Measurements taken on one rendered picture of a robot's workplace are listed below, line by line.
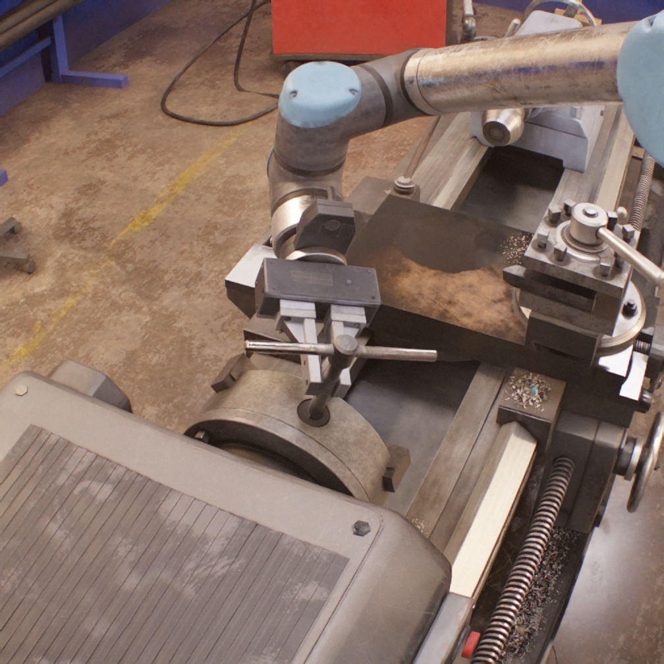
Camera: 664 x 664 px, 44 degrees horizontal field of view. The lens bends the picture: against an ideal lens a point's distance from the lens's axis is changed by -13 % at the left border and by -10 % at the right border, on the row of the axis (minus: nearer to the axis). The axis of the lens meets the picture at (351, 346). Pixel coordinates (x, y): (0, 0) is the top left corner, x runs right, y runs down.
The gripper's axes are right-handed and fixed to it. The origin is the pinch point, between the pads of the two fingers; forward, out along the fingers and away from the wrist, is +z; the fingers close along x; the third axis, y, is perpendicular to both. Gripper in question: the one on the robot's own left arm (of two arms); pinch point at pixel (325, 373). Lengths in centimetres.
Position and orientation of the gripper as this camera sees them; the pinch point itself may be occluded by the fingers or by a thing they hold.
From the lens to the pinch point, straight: 95.6
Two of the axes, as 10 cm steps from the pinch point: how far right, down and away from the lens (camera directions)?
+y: -3.0, 5.6, 7.7
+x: -9.5, -0.8, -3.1
